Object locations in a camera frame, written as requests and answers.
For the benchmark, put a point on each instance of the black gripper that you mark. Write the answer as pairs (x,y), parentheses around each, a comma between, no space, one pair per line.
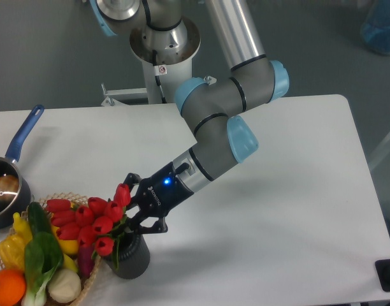
(156,196)

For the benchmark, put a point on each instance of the red tulip bouquet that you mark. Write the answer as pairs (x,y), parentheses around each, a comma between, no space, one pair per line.
(98,224)

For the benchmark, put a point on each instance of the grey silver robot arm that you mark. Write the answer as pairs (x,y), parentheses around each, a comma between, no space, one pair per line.
(211,111)

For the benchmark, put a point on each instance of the dark grey ribbed vase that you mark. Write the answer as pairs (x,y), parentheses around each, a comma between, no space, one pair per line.
(132,257)

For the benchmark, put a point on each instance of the purple eggplant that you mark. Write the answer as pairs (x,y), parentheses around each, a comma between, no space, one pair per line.
(85,261)

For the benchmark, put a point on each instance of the green cucumber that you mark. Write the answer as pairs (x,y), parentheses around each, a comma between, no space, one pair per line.
(38,219)

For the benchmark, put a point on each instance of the green bok choy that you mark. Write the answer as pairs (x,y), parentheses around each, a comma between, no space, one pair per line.
(43,257)

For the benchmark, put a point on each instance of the yellow banana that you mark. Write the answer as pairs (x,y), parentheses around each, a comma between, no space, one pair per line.
(23,226)

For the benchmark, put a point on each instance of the brown food in pan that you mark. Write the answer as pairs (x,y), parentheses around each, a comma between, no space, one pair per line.
(9,185)

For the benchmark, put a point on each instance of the yellow bell pepper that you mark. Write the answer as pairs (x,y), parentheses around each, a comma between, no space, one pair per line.
(12,252)

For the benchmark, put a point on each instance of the orange fruit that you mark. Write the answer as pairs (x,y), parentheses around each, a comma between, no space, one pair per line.
(12,286)

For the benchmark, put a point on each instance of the woven wicker basket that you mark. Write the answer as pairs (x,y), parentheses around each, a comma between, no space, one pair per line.
(86,283)

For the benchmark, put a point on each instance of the black device at edge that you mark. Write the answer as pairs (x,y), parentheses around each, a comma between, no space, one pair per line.
(383,272)

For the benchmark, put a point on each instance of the blue plastic bag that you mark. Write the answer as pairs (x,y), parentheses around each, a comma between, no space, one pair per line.
(375,31)

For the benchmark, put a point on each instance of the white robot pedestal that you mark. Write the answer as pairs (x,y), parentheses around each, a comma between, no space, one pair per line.
(166,59)

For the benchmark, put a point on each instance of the blue handled saucepan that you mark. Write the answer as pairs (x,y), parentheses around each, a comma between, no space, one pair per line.
(8,166)

